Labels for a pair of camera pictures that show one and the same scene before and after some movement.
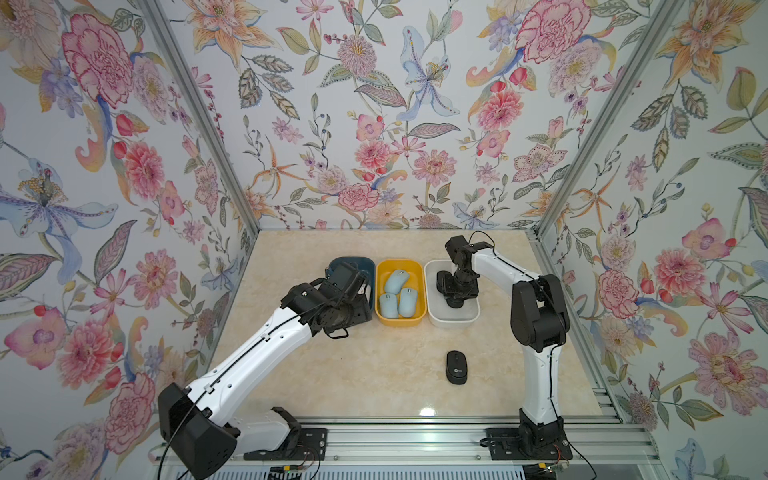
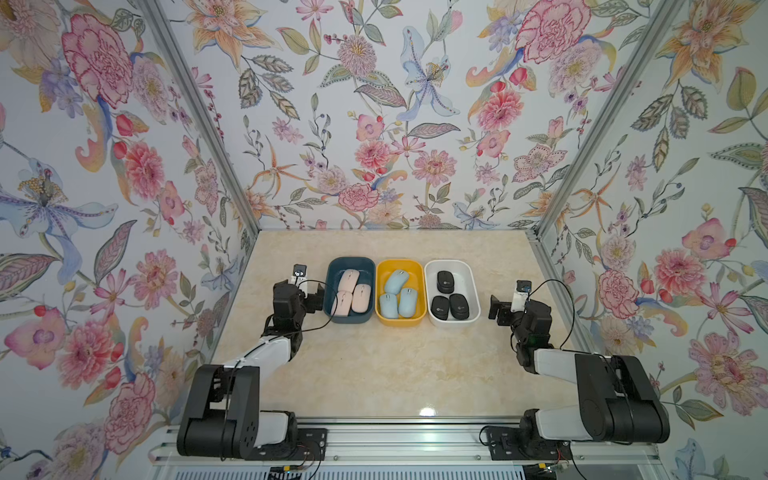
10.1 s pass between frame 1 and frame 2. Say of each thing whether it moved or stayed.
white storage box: stayed
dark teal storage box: stayed
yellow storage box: stayed
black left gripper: moved
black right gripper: moved
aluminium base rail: stayed
